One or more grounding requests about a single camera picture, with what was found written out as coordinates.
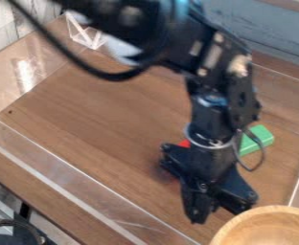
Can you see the black metal table bracket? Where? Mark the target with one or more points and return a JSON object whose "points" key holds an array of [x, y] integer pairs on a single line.
{"points": [[17, 231]]}

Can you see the wooden bowl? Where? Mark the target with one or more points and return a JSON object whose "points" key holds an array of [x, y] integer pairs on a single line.
{"points": [[271, 225]]}

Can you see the clear acrylic table barrier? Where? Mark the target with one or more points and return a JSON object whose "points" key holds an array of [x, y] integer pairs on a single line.
{"points": [[80, 148]]}

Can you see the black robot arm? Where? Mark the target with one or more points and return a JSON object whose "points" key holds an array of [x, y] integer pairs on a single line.
{"points": [[176, 38]]}

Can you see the red plush strawberry toy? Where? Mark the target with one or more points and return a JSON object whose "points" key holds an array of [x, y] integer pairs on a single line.
{"points": [[184, 143]]}

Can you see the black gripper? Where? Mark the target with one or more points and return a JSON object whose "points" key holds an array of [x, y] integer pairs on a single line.
{"points": [[210, 179]]}

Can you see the green rectangular block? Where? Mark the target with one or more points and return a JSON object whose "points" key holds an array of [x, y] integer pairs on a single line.
{"points": [[259, 134]]}

